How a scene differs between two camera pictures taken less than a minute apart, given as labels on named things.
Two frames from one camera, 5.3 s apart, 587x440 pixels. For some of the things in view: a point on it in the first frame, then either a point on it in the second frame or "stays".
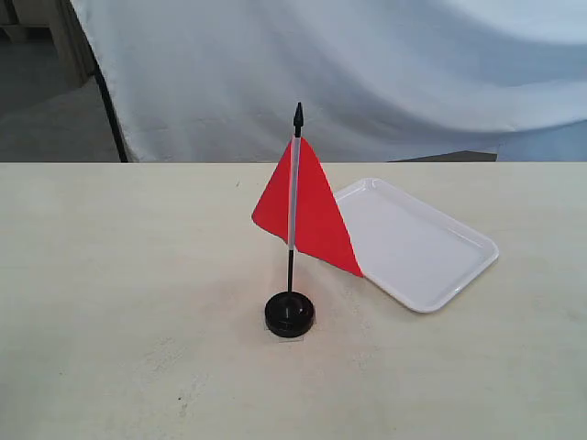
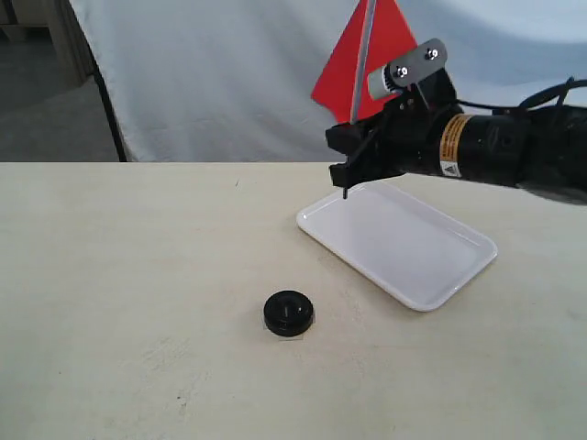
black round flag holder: (289, 314) stays
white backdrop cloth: (377, 81) stays
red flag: (300, 206) to (378, 34)
